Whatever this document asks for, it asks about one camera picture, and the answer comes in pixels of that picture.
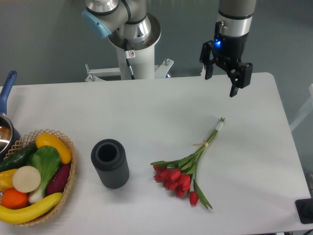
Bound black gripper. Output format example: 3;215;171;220
200;21;253;97

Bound red tulip bouquet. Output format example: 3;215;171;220
150;117;225;209

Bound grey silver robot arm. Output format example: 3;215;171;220
82;0;256;96

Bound dark grey ribbed vase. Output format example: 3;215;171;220
91;139;130;189

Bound black device at edge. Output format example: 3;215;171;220
295;198;313;224

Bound yellow squash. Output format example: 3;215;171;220
35;133;72;164

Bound green bok choy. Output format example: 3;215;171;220
27;146;61;204

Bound purple sweet potato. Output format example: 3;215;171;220
46;164;70;195

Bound woven wicker basket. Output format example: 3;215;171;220
0;129;77;226

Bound green cucumber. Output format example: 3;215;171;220
0;143;37;172

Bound cream round slice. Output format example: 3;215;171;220
12;165;41;193

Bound yellow bell pepper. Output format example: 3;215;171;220
0;169;17;192

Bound orange fruit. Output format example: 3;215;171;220
0;188;28;210

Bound yellow banana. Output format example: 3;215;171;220
0;192;63;224

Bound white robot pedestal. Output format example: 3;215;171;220
85;13;174;82

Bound black cable on pedestal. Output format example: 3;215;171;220
123;38;136;80

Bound blue handled saucepan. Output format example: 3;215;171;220
0;70;20;162

